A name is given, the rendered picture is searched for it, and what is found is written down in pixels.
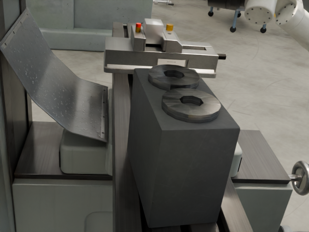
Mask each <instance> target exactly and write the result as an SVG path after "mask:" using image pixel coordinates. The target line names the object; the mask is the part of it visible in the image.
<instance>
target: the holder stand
mask: <svg viewBox="0 0 309 232"><path fill-rule="evenodd" d="M239 133H240V127H239V125H238V124H237V123H236V121H235V120H234V119H233V118H232V116H231V115H230V114H229V113H228V111H227V110H226V109H225V107H224V106H223V105H222V104H221V102H220V101H219V100H218V98H217V97H216V96H215V94H214V93H213V92H212V91H211V89H210V88H209V87H208V86H207V84H206V83H205V82H204V81H203V79H202V78H201V77H200V75H199V74H198V73H197V71H196V70H195V69H189V68H187V67H183V66H179V65H172V64H161V65H157V66H153V67H152V68H135V69H134V73H133V85H132V99H131V110H130V121H129V132H128V142H127V152H128V156H129V159H130V163H131V166H132V170H133V174H134V178H135V181H136V184H137V189H138V192H139V196H140V199H141V203H142V206H143V210H144V214H145V217H146V221H147V224H148V227H149V228H155V227H166V226H180V225H190V224H200V223H211V222H217V219H218V215H219V212H220V208H221V204H222V200H223V196H224V192H225V188H226V184H227V181H228V177H229V172H230V168H231V164H232V161H233V157H234V153H235V149H236V145H237V141H238V137H239Z"/></svg>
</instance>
